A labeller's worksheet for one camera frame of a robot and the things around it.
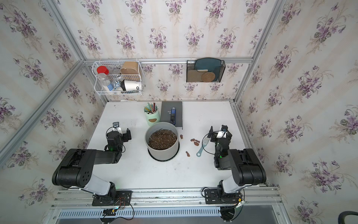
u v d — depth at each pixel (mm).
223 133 753
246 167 459
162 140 850
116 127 783
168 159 839
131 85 930
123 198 725
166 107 1105
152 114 913
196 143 936
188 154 900
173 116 1010
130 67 879
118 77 931
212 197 732
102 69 922
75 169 449
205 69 946
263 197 749
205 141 911
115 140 710
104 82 905
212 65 955
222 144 688
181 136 983
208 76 978
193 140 957
